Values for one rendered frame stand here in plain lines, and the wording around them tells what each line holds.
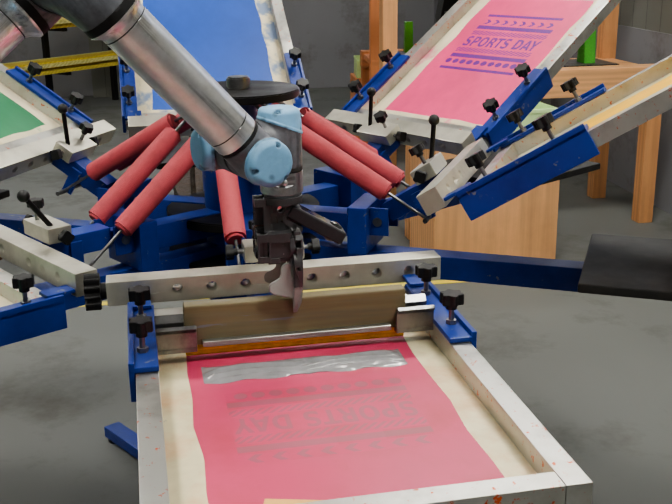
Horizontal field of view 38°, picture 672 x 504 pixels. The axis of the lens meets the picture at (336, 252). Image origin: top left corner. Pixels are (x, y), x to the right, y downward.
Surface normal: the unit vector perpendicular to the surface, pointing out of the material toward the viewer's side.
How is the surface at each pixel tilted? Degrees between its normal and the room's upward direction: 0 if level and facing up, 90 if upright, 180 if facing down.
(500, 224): 90
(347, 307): 90
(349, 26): 90
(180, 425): 0
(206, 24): 32
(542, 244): 90
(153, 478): 0
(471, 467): 0
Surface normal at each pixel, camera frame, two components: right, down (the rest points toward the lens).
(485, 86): -0.40, -0.70
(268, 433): -0.01, -0.95
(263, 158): 0.49, 0.26
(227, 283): 0.20, 0.29
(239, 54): 0.10, -0.66
